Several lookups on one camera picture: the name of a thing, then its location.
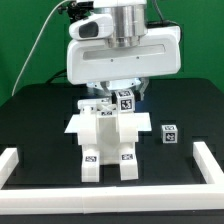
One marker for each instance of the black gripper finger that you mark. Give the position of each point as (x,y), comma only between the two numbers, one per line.
(105,89)
(142,87)

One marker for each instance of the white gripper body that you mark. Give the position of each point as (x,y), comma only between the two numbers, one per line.
(90,59)

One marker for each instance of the white chair back frame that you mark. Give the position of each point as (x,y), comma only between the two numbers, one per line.
(92,109)

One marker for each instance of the small tagged white cube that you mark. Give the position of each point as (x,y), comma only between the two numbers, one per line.
(169,134)

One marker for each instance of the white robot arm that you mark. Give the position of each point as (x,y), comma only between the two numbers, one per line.
(128,17)

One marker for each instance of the white L-shaped obstacle fence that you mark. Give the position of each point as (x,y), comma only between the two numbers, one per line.
(206,196)

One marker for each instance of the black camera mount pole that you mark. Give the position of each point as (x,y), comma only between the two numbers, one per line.
(76,10)

